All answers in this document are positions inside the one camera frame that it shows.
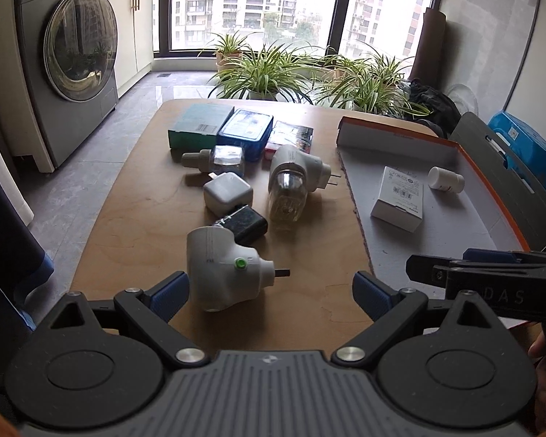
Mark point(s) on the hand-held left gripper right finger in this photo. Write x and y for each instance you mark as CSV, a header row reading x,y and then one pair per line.
x,y
373,296

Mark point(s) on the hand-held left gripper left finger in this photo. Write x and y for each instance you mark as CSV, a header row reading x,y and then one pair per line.
x,y
170,298

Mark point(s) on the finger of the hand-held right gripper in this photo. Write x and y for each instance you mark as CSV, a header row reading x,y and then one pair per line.
x,y
425,268
487,255

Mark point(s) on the orange-rimmed cardboard tray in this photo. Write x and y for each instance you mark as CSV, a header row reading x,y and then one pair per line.
x,y
459,218

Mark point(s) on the white plug-in vaporizer green light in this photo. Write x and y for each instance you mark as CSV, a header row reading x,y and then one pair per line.
x,y
218,273

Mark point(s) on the black charger cube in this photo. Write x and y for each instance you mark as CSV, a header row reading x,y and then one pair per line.
x,y
245,225

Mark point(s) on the white charger cube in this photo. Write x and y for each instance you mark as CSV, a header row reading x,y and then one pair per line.
x,y
225,193

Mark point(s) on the white plug-in vaporizer with bottle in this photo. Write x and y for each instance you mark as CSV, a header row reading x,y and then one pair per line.
x,y
291,164

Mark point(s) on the dark printed card box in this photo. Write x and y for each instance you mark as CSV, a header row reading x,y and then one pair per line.
x,y
295,134

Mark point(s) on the person's right hand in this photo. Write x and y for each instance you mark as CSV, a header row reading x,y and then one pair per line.
x,y
538,342

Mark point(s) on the white cardboard box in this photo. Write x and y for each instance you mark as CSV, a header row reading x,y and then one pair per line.
x,y
398,200

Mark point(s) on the white pill bottle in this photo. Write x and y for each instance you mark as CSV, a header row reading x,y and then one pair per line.
x,y
446,179

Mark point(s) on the blue storage box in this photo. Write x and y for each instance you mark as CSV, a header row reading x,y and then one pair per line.
x,y
528,136

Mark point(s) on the clear glass refill bottle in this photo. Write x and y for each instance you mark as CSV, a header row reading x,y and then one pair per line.
x,y
227,157

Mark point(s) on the white fan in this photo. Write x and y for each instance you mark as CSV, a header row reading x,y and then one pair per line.
x,y
464,95

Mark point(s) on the black bag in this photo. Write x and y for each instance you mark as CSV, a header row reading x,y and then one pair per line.
x,y
432,100

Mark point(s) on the dark blue cloth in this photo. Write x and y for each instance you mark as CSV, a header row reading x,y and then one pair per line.
x,y
4,259

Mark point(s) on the teal cardboard box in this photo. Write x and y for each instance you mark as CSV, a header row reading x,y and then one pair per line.
x,y
195,123

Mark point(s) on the blue plastic box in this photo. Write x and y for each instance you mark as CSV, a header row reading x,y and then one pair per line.
x,y
245,129

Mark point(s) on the wide spider plant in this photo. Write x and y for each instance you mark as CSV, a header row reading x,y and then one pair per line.
x,y
364,86

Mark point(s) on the tall spider plant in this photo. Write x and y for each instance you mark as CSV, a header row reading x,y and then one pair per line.
x,y
386,66

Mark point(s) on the brown rolled mat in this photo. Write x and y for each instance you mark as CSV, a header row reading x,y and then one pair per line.
x,y
430,41

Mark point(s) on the large spider plant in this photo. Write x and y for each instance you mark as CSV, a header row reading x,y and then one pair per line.
x,y
264,70

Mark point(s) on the spider plant in terracotta pot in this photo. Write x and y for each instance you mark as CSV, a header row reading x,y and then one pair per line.
x,y
230,48

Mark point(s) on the black framed window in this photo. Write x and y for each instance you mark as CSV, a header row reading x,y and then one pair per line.
x,y
346,9

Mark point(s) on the grey washing machine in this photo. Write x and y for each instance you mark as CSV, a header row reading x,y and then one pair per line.
x,y
32,54

